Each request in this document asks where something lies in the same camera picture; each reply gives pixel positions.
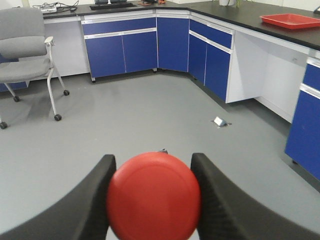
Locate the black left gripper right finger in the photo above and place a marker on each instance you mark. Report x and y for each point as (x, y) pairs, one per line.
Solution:
(229, 213)

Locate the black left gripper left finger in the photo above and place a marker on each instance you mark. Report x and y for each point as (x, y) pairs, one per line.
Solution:
(79, 215)

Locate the red mushroom push button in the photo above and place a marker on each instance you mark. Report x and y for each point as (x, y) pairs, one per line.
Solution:
(153, 196)

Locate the blue lab cabinet run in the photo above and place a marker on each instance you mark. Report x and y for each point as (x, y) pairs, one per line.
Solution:
(229, 50)

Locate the grey office chair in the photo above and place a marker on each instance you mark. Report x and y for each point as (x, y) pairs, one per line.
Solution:
(24, 44)

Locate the red plastic tray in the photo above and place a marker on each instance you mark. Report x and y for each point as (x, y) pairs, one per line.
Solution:
(291, 21)

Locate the black keyboard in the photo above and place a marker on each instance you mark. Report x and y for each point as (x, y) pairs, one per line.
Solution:
(115, 5)

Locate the small metal floor bracket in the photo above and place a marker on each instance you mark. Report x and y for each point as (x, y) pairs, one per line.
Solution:
(220, 122)

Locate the grey device with cables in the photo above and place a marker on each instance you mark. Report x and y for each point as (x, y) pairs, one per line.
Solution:
(56, 7)

